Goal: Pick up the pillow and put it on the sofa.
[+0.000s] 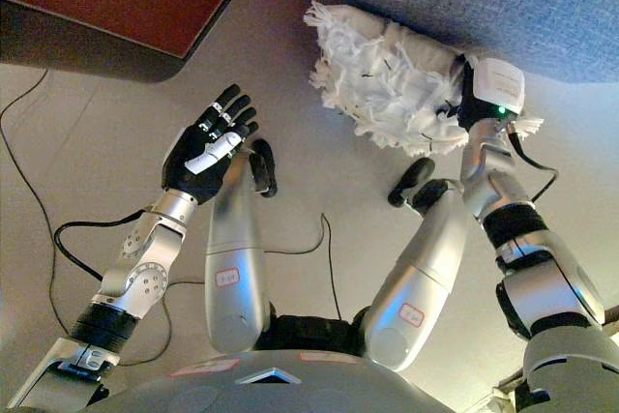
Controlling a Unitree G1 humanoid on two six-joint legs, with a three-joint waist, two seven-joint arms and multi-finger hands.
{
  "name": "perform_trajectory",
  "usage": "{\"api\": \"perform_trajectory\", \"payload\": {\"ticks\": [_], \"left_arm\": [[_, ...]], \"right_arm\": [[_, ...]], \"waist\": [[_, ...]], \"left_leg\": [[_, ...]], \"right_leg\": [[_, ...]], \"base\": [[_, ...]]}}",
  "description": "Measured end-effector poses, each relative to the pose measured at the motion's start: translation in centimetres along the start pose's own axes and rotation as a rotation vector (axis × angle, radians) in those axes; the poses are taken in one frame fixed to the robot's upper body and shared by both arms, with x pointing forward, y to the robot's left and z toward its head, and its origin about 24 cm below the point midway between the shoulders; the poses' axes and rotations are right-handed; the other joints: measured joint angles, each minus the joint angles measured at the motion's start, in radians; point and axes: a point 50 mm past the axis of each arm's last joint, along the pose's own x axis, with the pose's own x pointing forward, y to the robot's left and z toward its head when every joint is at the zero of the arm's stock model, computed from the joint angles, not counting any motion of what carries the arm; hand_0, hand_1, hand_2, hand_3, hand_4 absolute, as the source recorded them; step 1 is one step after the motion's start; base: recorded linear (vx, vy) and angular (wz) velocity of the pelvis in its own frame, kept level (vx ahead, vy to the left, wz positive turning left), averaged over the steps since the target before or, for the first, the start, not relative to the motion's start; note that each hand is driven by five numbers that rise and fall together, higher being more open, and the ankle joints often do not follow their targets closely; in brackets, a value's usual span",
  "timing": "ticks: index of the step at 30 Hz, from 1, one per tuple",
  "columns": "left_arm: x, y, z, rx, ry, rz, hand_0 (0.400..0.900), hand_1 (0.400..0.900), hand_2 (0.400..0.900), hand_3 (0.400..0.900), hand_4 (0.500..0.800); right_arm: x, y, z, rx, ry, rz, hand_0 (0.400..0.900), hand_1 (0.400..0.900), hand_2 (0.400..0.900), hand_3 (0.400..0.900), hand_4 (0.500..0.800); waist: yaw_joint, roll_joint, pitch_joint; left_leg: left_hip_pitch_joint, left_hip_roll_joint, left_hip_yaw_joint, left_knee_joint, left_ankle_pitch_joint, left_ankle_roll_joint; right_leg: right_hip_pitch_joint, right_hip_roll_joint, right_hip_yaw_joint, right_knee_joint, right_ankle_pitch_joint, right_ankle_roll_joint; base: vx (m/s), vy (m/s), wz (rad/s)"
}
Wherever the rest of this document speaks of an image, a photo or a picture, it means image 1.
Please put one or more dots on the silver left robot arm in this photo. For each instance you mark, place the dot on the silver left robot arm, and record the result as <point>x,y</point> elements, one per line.
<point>140,268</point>

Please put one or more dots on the black right robot foot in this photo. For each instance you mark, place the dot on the black right robot foot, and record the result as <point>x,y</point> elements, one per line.
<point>416,178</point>

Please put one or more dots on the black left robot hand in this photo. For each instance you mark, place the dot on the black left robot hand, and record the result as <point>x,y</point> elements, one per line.
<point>193,161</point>

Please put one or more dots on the silver left robot leg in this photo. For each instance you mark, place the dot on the silver left robot leg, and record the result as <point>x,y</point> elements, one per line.
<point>234,263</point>

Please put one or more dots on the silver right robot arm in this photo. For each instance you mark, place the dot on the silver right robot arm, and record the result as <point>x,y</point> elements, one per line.
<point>532,263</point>

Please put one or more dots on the silver right robot leg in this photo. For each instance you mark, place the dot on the silver right robot leg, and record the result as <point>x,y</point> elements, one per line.
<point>421,277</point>

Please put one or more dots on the black left robot foot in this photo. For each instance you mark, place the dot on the black left robot foot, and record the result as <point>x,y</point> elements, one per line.
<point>265,166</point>

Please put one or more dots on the white shaggy pillow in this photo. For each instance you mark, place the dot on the white shaggy pillow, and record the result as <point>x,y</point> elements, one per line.
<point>387,89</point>

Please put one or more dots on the grey robot torso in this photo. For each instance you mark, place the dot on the grey robot torso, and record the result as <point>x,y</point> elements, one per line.
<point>290,389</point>

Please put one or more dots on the black robot foot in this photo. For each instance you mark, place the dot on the black robot foot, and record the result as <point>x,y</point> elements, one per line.
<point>265,166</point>
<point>416,178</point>

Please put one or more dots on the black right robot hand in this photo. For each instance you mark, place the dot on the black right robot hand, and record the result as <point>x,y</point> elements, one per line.
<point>498,84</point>

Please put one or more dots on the silver robot leg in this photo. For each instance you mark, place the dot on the silver robot leg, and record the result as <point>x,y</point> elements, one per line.
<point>421,277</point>
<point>234,263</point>

